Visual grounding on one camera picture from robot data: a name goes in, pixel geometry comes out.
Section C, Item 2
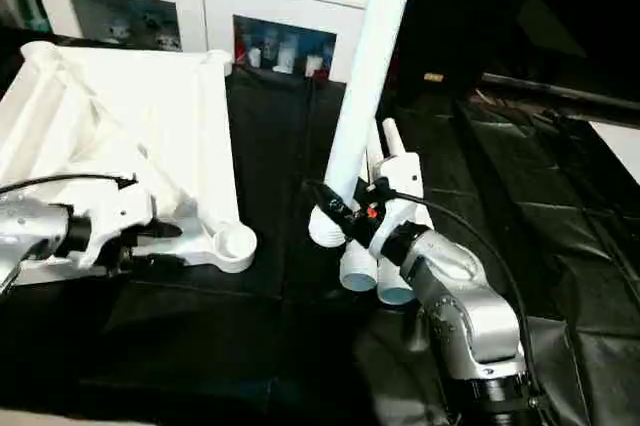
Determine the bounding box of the white plastic table leg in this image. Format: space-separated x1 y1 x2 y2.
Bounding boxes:
340 146 381 292
308 0 421 247
383 118 433 232
372 141 416 305

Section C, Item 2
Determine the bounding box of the white plastic table top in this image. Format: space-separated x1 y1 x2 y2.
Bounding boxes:
0 41 258 287

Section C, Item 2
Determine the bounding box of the black work mat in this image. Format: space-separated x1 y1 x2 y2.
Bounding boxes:
0 26 640 417

